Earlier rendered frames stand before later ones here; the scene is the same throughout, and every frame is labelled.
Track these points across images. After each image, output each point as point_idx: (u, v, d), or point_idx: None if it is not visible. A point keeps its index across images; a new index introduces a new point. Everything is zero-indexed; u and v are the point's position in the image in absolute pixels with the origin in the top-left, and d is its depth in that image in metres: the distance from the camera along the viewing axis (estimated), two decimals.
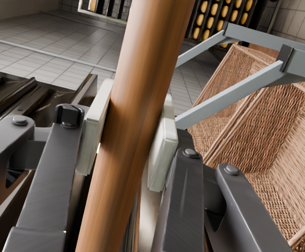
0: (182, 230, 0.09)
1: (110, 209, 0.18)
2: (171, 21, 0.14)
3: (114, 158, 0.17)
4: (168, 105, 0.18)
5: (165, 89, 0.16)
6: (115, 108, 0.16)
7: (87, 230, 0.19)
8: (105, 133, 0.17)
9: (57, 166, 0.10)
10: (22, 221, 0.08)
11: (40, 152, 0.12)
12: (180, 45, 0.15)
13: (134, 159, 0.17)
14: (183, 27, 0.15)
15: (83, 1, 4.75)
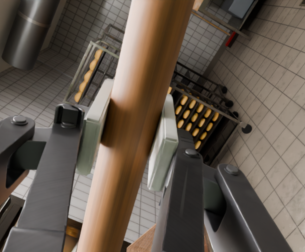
0: (182, 230, 0.09)
1: (111, 209, 0.18)
2: (171, 21, 0.14)
3: (115, 159, 0.17)
4: (169, 105, 0.18)
5: (165, 89, 0.16)
6: (116, 108, 0.16)
7: (88, 231, 0.19)
8: (105, 134, 0.17)
9: (57, 166, 0.10)
10: (22, 221, 0.08)
11: (40, 152, 0.12)
12: (180, 45, 0.15)
13: (135, 159, 0.17)
14: (183, 27, 0.15)
15: (73, 46, 5.02)
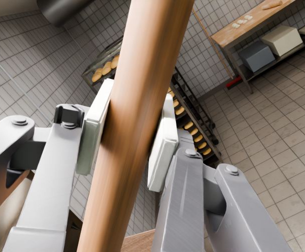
0: (182, 230, 0.09)
1: (111, 209, 0.18)
2: (170, 22, 0.14)
3: (114, 159, 0.17)
4: (169, 105, 0.18)
5: (165, 90, 0.16)
6: (115, 109, 0.16)
7: (89, 230, 0.19)
8: (105, 134, 0.17)
9: (57, 166, 0.10)
10: (22, 221, 0.08)
11: (40, 152, 0.12)
12: (180, 46, 0.15)
13: (134, 160, 0.17)
14: (182, 28, 0.15)
15: (91, 17, 4.85)
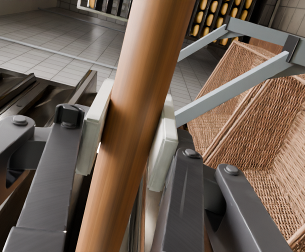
0: (182, 230, 0.09)
1: (111, 209, 0.18)
2: (171, 21, 0.14)
3: (114, 159, 0.17)
4: (168, 105, 0.18)
5: (165, 89, 0.16)
6: (116, 108, 0.16)
7: (87, 231, 0.19)
8: (105, 134, 0.17)
9: (57, 166, 0.10)
10: (22, 221, 0.08)
11: (40, 152, 0.12)
12: (181, 46, 0.15)
13: (134, 159, 0.17)
14: (183, 28, 0.15)
15: None
